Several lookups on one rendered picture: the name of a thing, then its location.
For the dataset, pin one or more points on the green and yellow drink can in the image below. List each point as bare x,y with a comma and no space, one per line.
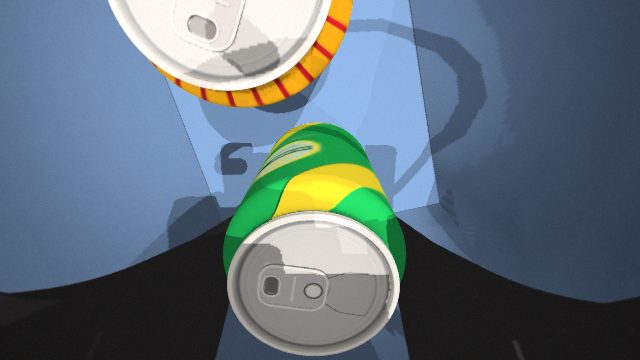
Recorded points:
314,250

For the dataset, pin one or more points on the yellow and red drink can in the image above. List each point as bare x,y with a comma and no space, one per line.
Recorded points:
237,53

